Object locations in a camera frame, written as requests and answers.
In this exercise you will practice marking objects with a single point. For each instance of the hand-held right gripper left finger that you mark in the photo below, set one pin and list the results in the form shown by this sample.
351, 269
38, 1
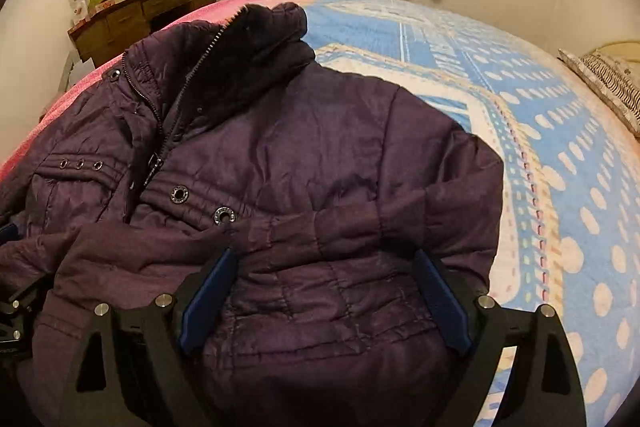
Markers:
207, 302

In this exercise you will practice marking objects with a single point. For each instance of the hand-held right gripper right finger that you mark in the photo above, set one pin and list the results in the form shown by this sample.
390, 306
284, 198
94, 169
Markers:
442, 302

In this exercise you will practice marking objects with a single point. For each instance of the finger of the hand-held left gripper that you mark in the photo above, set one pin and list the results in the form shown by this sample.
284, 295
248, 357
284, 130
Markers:
7, 233
17, 319

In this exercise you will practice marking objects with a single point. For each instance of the purple padded jacket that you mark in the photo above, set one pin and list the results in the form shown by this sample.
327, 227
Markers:
300, 157

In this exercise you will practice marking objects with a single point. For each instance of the blue and pink printed bedspread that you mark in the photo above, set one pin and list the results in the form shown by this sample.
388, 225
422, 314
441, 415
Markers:
550, 132

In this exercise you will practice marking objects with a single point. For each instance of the white printed card box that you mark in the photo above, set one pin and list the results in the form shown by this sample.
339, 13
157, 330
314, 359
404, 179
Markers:
79, 9

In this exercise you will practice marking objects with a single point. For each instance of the brown wooden desk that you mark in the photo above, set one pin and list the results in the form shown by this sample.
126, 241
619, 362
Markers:
125, 22

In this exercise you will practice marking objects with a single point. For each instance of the green bag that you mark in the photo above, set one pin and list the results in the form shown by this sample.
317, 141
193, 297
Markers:
102, 2

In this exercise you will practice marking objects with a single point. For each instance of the striped pillow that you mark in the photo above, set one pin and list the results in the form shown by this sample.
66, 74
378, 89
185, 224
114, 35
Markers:
610, 82

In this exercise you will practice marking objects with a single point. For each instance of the cream bed headboard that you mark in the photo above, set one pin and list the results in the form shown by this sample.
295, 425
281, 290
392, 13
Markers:
625, 49

